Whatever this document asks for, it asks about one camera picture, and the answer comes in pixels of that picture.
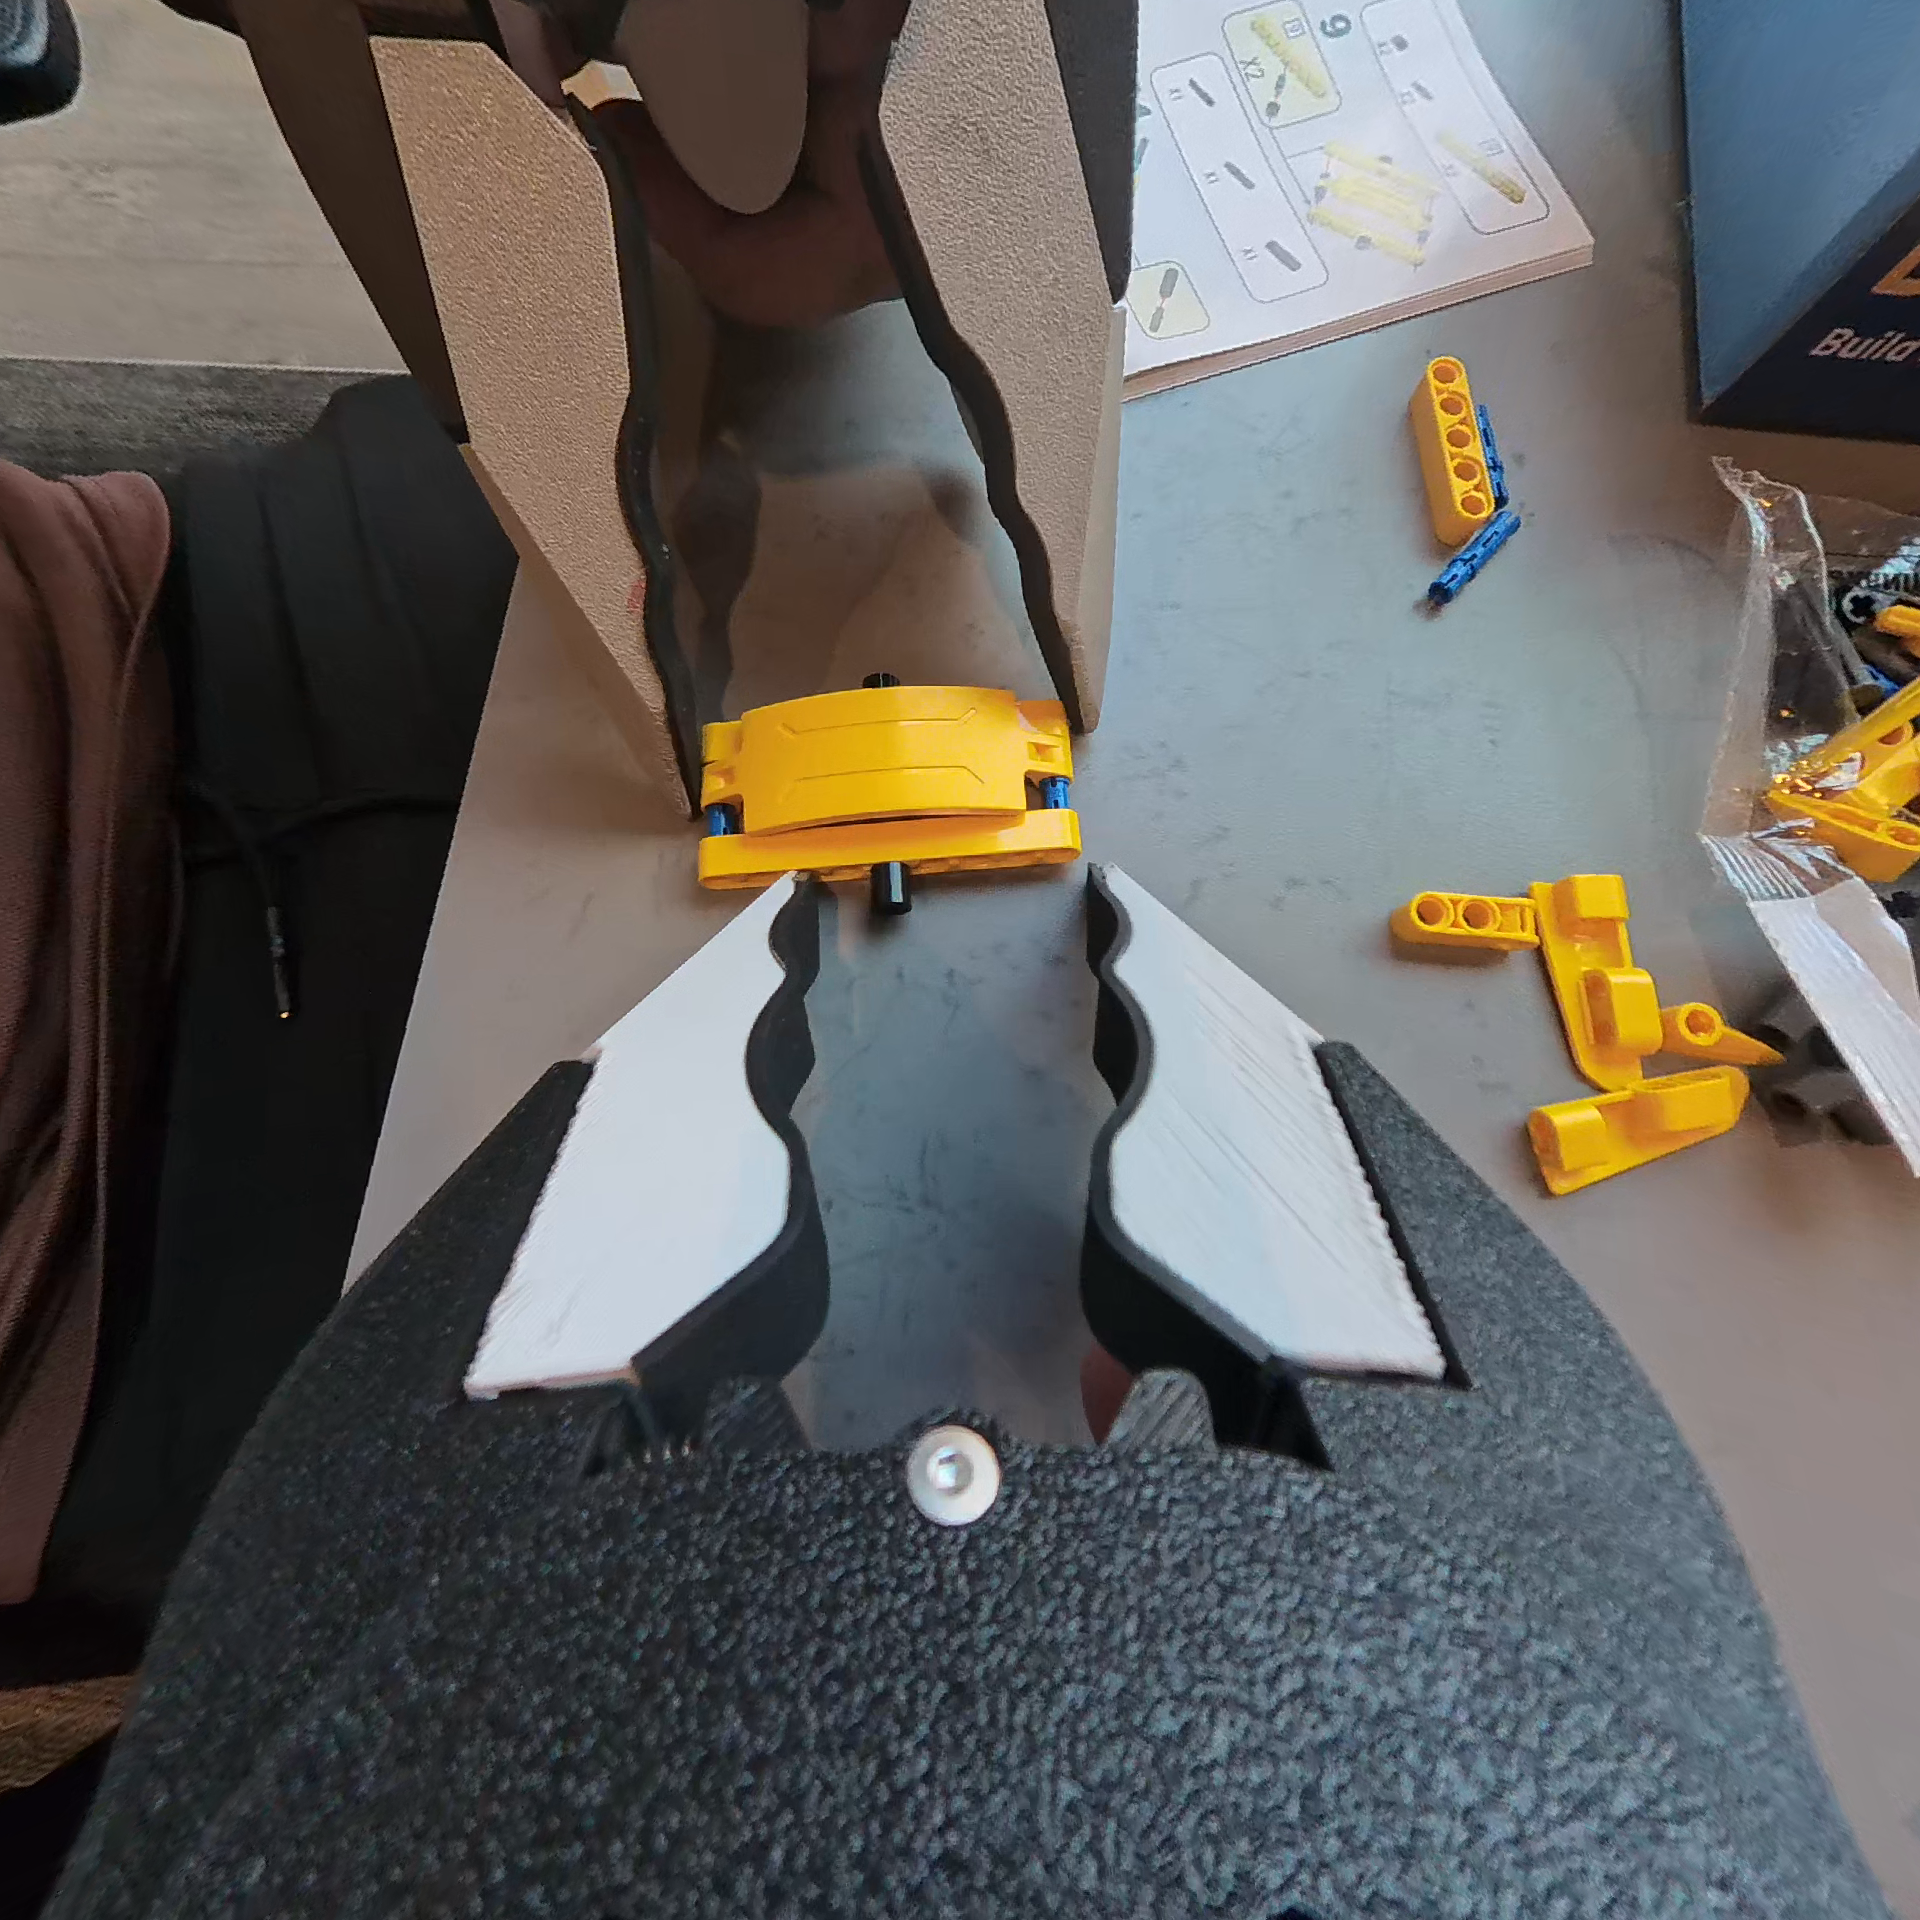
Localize short yellow three-hole beam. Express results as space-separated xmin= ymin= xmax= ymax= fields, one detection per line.
xmin=1391 ymin=886 xmax=1539 ymax=965

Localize open white instruction manual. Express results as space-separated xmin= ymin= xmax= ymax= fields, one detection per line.
xmin=1120 ymin=0 xmax=1600 ymax=393

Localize person's left hand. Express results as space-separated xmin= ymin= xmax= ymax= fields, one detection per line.
xmin=571 ymin=76 xmax=997 ymax=335

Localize yellow beam black pin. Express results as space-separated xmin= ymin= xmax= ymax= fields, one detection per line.
xmin=700 ymin=806 xmax=1086 ymax=913

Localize grey desk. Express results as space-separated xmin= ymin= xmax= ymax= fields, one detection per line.
xmin=346 ymin=0 xmax=1920 ymax=1892

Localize yellow curved panel blue pins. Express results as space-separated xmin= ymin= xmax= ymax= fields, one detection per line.
xmin=697 ymin=680 xmax=1085 ymax=845

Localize blue kit box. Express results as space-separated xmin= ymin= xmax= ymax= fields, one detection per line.
xmin=1674 ymin=0 xmax=1920 ymax=445

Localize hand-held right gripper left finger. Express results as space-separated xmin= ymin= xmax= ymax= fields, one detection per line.
xmin=461 ymin=869 xmax=833 ymax=1401

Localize black drawstring cord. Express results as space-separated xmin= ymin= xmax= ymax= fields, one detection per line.
xmin=175 ymin=765 xmax=307 ymax=1024

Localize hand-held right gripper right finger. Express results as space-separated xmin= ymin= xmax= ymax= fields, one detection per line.
xmin=1080 ymin=865 xmax=1469 ymax=1390

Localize short yellow beam blue pin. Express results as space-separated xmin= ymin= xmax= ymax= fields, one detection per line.
xmin=1408 ymin=352 xmax=1526 ymax=610

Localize small yellow connector piece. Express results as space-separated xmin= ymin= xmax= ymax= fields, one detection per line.
xmin=1664 ymin=998 xmax=1786 ymax=1073

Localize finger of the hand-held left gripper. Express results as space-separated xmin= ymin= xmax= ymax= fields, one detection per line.
xmin=864 ymin=0 xmax=1137 ymax=737
xmin=360 ymin=30 xmax=726 ymax=813

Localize plastic bag of yellow parts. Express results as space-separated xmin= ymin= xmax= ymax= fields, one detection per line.
xmin=1698 ymin=455 xmax=1920 ymax=1170

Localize yellow angled beam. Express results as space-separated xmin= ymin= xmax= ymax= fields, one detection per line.
xmin=1526 ymin=1065 xmax=1753 ymax=1202

